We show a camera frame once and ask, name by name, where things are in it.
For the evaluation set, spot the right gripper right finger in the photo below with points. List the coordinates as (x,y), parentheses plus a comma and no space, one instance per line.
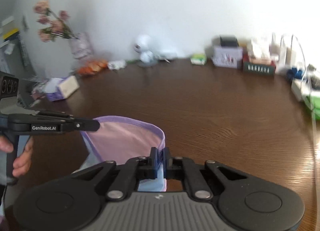
(189,174)

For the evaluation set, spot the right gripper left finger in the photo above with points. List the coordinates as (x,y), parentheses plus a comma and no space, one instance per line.
(130,174)

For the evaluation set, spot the blue and purple garment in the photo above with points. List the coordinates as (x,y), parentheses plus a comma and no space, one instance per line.
(120,139)

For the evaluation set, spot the person's left hand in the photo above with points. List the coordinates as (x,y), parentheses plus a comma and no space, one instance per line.
(22,163)

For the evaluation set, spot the purple white tissue pack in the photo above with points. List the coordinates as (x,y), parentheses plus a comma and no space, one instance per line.
(60,88)

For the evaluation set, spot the grey cabinet with papers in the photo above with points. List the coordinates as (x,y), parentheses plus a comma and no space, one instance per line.
(14,56)

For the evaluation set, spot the orange snack packet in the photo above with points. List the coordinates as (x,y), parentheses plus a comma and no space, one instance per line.
(92,67)

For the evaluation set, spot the patterned flower vase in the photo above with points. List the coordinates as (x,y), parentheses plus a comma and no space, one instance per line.
(80,46)

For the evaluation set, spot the pink artificial flowers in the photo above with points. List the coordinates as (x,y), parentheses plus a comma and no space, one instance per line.
(55,25)

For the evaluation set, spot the small green white box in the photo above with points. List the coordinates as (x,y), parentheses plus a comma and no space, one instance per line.
(198,59)

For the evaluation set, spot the white small bottles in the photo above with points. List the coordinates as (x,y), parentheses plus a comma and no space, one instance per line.
(116,64)

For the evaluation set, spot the lavender tin box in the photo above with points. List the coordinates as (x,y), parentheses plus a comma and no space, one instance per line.
(227,52)

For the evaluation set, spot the dark green tissue box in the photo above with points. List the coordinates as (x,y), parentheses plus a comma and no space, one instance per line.
(258,59)

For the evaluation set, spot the green flat package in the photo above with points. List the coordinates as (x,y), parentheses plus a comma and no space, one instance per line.
(312,102)

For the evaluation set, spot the white round desk camera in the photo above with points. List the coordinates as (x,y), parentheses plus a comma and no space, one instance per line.
(144,46)

